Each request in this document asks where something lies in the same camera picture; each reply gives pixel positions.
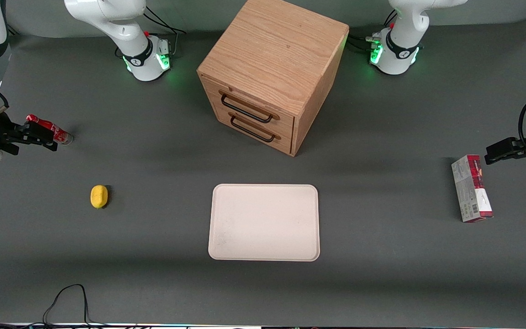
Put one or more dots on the beige plastic tray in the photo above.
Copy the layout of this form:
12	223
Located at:
264	222

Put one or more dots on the yellow lemon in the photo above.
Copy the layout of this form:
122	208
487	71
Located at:
99	197

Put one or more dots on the red coke bottle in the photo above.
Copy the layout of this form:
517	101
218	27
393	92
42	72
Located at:
55	130

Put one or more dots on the aluminium frame rail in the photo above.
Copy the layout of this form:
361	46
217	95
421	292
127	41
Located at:
12	30

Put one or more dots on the red and white carton box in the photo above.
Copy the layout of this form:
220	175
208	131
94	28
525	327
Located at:
470	192

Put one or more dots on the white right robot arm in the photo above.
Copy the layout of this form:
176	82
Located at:
126	27

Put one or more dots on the wooden drawer cabinet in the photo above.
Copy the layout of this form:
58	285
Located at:
274	50

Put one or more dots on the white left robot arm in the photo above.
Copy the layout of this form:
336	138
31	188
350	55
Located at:
402	27

